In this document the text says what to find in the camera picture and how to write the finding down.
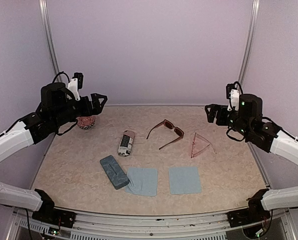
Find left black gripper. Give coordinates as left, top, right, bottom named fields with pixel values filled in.
left=51, top=92, right=107, bottom=128

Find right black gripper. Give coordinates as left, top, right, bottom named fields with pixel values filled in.
left=205, top=103, right=252, bottom=138

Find pink transparent sunglasses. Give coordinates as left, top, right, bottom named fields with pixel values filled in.
left=191, top=132, right=217, bottom=158

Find blue-grey hard glasses case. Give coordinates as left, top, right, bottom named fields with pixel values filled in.
left=100, top=155, right=130, bottom=190

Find blue cleaning cloth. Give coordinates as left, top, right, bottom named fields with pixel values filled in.
left=169, top=166, right=202, bottom=195
left=125, top=167, right=158, bottom=197

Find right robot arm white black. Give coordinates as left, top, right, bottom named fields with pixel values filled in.
left=205, top=90, right=298, bottom=222

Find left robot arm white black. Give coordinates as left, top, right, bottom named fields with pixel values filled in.
left=0, top=82, right=107, bottom=223

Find brown sunglasses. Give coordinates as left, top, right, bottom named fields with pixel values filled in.
left=146, top=119, right=184, bottom=150

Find red white patterned bowl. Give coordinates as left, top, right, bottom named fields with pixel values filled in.
left=77, top=115, right=96, bottom=130

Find newspaper print glasses case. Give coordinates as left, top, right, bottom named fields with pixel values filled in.
left=118, top=130, right=135, bottom=157

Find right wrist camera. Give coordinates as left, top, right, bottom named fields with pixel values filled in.
left=226, top=83, right=236, bottom=100

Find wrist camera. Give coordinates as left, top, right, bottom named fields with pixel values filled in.
left=226, top=83, right=236, bottom=100
left=73, top=72, right=84, bottom=89

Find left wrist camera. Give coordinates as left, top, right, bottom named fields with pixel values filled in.
left=73, top=72, right=84, bottom=89

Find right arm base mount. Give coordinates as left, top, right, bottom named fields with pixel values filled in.
left=227, top=188, right=272, bottom=228

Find right aluminium corner post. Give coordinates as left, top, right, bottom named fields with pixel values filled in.
left=238, top=0, right=260, bottom=86

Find aluminium corner post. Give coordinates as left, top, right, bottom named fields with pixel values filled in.
left=238, top=0, right=260, bottom=86
left=38, top=0, right=59, bottom=74

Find left aluminium corner post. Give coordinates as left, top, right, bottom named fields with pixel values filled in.
left=38, top=0, right=59, bottom=74

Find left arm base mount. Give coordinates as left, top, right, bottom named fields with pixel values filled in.
left=32, top=188, right=76, bottom=229

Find aluminium front rail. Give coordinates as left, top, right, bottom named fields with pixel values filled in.
left=6, top=209, right=298, bottom=240

